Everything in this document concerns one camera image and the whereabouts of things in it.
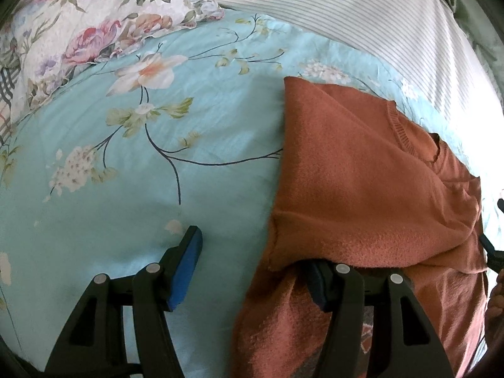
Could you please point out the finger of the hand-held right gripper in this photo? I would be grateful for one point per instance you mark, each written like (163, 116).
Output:
(490, 250)

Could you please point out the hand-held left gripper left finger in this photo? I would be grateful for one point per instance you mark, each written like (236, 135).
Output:
(185, 267)

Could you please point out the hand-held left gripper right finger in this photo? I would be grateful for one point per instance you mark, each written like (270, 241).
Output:
(318, 283)

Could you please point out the rust orange sweater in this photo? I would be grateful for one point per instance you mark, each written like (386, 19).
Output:
(354, 189)

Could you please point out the person's right hand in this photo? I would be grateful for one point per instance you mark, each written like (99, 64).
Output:
(495, 315)

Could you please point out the light blue floral bed sheet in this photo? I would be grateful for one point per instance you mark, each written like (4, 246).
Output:
(130, 165)

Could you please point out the floral ruffled pillow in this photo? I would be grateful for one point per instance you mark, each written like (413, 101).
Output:
(98, 35)

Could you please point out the green cloth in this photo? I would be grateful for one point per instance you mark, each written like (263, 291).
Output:
(468, 0)

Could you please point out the plaid cloth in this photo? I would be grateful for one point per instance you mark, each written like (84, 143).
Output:
(8, 86)

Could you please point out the white striped bedding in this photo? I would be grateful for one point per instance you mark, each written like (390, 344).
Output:
(354, 15)

